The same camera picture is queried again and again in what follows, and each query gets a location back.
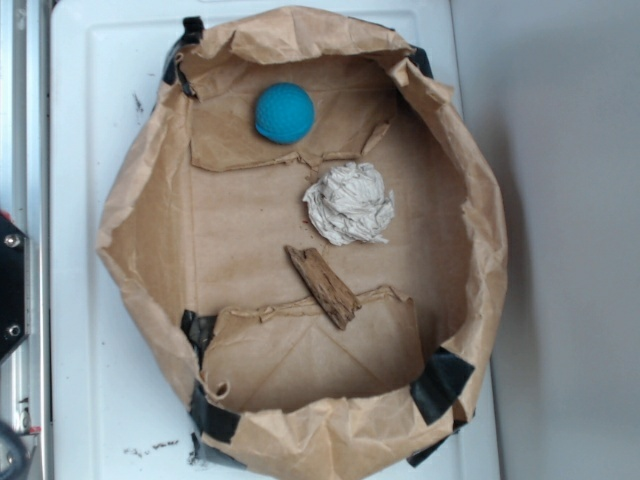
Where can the white plastic tray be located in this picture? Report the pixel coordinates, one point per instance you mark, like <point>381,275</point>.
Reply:
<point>115,414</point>

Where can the crumpled white paper wad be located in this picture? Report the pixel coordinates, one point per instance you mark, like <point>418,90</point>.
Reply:
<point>349,204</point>

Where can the aluminium frame rail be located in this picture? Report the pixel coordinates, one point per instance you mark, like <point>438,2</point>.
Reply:
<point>26,445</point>

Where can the brown wood chip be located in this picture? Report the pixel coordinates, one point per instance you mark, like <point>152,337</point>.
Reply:
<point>338,301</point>

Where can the blue dimpled ball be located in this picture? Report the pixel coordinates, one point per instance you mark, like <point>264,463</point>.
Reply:
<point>284,113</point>

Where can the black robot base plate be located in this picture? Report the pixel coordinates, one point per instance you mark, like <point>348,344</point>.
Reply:
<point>12,287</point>

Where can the brown paper bag tray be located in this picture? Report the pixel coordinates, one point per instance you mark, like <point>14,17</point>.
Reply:
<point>194,228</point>

